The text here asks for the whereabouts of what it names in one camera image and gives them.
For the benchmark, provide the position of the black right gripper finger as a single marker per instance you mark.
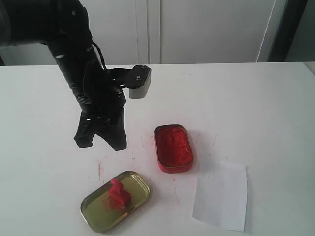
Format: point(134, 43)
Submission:
point(112, 130)

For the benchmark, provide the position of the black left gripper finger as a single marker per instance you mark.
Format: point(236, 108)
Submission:
point(85, 132)

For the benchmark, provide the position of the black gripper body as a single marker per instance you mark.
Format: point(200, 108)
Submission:
point(97, 96)

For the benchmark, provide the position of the red ink pad tin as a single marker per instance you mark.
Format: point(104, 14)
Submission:
point(173, 150)

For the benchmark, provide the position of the red rubber stamp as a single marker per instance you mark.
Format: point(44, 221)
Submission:
point(118, 195)

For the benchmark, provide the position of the white paper sheet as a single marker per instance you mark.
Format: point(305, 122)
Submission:
point(221, 195)

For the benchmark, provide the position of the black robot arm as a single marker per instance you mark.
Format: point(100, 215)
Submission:
point(63, 26)

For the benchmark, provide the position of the white cabinet doors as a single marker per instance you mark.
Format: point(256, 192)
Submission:
point(171, 32)

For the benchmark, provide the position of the gold metal tin lid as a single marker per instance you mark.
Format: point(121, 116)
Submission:
point(100, 213)

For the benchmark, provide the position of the dark vertical post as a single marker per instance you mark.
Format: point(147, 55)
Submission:
point(287, 29)

